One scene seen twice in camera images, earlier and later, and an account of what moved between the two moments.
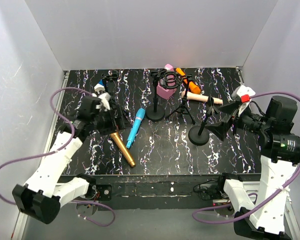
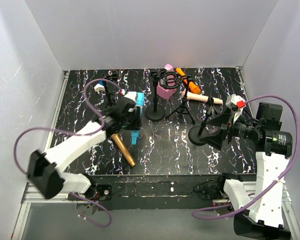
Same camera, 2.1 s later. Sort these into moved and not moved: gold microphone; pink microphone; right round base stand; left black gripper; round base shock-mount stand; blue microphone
Moved: blue microphone; left black gripper
Not moved: pink microphone; right round base stand; gold microphone; round base shock-mount stand
